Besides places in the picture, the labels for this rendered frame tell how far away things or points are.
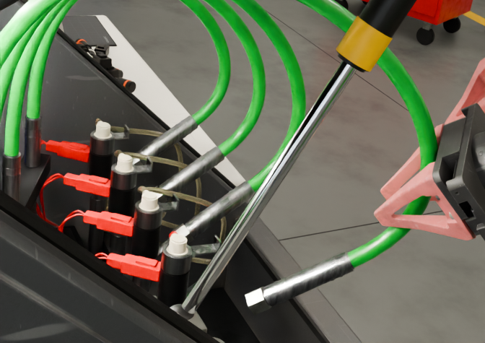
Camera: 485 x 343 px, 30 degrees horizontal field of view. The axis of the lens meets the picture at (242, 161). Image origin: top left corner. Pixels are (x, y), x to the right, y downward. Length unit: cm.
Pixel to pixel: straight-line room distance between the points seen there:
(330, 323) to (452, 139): 44
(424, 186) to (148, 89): 91
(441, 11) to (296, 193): 199
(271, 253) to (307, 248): 181
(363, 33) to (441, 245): 281
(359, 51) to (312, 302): 74
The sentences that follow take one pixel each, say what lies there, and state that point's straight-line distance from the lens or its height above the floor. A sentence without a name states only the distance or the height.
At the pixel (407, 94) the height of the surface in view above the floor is 134.
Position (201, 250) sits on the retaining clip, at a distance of 86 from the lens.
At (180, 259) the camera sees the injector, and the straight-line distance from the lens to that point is 84.
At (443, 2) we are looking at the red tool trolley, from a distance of 502.
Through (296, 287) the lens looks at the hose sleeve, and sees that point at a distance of 77.
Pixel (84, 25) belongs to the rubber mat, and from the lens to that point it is 180.
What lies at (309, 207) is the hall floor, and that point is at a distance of 325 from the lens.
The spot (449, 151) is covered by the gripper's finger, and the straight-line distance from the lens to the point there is 70.
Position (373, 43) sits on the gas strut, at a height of 147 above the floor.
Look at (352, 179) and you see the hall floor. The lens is 350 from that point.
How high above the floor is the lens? 160
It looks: 27 degrees down
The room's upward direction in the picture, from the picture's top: 8 degrees clockwise
